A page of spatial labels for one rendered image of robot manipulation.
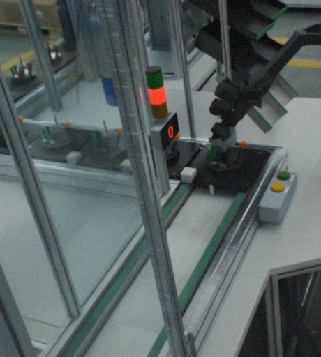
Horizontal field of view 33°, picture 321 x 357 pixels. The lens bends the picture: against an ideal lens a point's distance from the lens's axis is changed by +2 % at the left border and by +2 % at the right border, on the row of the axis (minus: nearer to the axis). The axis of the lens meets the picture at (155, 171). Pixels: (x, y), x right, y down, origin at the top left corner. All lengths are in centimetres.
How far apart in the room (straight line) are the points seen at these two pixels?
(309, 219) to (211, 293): 52
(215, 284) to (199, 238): 25
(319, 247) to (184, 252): 41
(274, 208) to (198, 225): 25
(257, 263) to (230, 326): 25
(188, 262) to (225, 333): 24
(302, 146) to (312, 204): 38
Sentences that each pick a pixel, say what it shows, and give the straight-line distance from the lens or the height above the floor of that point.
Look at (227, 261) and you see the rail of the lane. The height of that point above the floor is 96.
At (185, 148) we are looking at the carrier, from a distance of 208.
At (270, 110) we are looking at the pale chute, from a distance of 217.
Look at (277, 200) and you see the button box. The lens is 179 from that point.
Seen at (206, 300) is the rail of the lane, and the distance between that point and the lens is 148.
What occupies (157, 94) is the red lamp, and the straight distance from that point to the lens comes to 165.
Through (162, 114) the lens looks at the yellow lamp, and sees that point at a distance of 169.
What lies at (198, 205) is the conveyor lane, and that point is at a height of 92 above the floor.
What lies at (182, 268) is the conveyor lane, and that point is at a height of 92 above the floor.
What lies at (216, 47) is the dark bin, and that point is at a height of 131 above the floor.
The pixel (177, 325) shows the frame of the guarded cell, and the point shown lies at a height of 113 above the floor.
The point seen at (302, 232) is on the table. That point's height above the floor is 86.
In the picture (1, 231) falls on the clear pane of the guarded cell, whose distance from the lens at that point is 69.
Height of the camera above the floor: 204
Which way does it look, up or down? 33 degrees down
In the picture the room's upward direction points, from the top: 10 degrees counter-clockwise
